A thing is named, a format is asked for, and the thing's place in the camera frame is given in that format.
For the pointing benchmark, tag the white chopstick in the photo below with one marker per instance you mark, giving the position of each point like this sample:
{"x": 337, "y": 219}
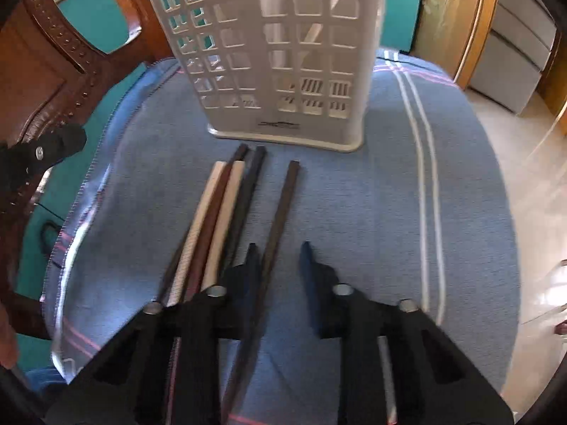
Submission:
{"x": 198, "y": 223}
{"x": 224, "y": 225}

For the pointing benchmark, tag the reddish brown chopstick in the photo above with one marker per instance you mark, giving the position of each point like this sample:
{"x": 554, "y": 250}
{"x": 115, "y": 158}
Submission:
{"x": 211, "y": 225}
{"x": 274, "y": 230}

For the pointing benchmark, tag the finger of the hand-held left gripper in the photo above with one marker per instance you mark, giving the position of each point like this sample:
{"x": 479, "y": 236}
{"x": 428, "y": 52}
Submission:
{"x": 62, "y": 141}

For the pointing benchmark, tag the white plastic utensil holder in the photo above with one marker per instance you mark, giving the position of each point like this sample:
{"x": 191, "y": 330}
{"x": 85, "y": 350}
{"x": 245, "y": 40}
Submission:
{"x": 328, "y": 128}

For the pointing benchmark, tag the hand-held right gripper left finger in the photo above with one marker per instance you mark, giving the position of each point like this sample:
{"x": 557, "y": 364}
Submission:
{"x": 250, "y": 274}

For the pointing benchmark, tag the wooden framed door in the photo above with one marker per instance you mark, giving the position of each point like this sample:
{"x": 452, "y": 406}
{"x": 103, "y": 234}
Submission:
{"x": 480, "y": 31}

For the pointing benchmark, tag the carved wooden chair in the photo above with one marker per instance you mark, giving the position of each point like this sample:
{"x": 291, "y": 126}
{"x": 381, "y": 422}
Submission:
{"x": 35, "y": 84}

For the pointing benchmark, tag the grey drawer unit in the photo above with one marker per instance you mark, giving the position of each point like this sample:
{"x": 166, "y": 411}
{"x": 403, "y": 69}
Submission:
{"x": 509, "y": 62}

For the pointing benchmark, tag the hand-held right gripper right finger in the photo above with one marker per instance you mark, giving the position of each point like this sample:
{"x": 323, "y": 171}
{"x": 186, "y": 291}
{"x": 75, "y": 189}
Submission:
{"x": 310, "y": 283}

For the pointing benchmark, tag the blue striped cloth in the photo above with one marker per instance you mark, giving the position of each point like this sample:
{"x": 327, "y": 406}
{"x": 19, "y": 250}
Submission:
{"x": 354, "y": 208}

